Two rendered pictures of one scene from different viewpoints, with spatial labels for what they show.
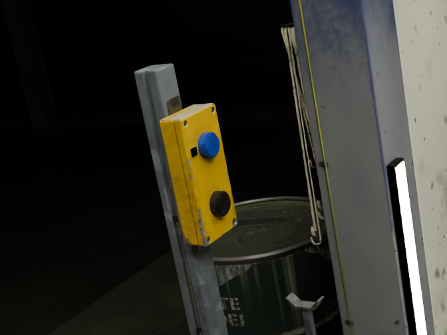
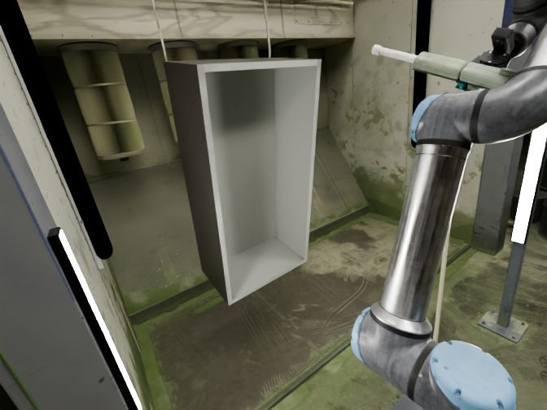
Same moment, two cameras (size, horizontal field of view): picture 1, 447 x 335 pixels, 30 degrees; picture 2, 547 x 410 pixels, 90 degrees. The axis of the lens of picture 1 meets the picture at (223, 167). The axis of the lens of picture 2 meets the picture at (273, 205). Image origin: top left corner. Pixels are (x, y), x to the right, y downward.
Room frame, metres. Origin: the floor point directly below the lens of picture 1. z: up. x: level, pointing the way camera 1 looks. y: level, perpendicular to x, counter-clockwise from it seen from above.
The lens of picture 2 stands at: (1.20, -0.06, 1.48)
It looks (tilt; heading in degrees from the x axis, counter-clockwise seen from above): 21 degrees down; 293
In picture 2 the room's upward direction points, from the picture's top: 8 degrees counter-clockwise
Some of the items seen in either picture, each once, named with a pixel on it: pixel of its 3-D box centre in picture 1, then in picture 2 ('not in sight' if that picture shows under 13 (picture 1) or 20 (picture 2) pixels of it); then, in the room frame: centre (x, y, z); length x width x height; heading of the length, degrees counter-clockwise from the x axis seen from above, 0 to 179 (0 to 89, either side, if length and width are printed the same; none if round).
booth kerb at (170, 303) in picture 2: not in sight; (279, 251); (2.12, -2.22, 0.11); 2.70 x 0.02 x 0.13; 54
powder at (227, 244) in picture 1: (255, 229); not in sight; (2.73, -0.07, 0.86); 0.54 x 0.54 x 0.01
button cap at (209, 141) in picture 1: (208, 145); not in sight; (1.56, 0.02, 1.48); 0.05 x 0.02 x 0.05; 144
